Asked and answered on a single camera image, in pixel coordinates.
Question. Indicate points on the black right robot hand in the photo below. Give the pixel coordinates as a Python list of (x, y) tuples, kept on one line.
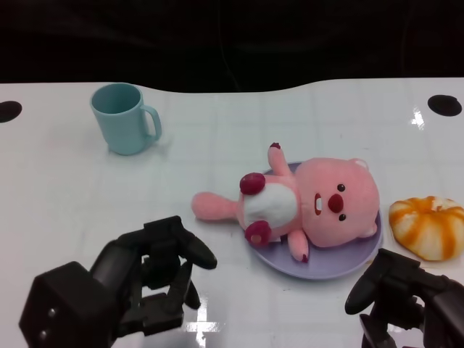
[(398, 282)]

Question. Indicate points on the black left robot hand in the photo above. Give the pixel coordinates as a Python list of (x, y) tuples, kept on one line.
[(72, 301)]

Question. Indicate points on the black table grommet hole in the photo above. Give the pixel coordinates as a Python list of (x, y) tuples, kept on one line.
[(446, 105), (8, 111)]

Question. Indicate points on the lilac plastic plate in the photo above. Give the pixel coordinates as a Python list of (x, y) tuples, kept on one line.
[(326, 265)]

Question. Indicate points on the pink plush beaver doll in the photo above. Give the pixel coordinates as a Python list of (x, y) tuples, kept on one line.
[(333, 188)]

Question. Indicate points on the teal plastic mug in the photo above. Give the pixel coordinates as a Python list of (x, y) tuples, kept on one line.
[(123, 127)]

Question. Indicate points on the orange striped white bun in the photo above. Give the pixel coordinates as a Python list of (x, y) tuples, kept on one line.
[(427, 228)]

